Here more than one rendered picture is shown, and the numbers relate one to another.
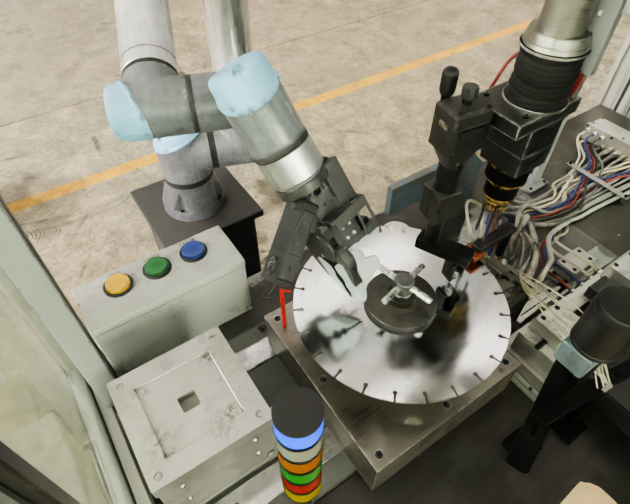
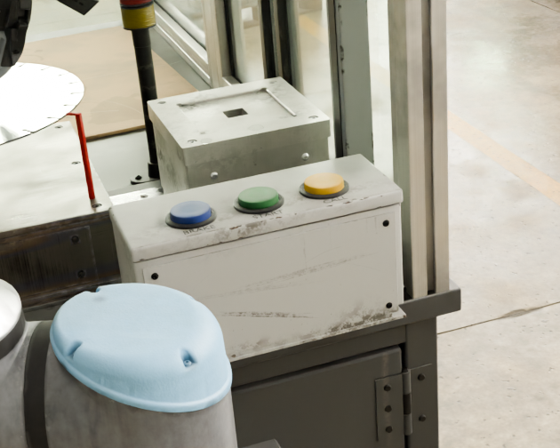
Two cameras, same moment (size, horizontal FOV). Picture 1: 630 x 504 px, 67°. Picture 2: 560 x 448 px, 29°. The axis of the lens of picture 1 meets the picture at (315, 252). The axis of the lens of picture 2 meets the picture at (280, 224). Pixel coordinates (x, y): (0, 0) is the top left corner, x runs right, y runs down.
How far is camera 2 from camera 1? 1.61 m
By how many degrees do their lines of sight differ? 105
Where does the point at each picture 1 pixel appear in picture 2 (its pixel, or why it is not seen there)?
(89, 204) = not seen: outside the picture
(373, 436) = (54, 133)
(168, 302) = not seen: hidden behind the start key
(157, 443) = (272, 92)
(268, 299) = not seen: hidden behind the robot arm
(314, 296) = (40, 112)
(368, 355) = (21, 81)
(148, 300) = (276, 174)
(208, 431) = (219, 100)
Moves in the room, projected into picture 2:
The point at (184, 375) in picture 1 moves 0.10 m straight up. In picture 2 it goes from (236, 124) to (228, 43)
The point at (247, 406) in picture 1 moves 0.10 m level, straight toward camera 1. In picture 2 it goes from (172, 106) to (174, 80)
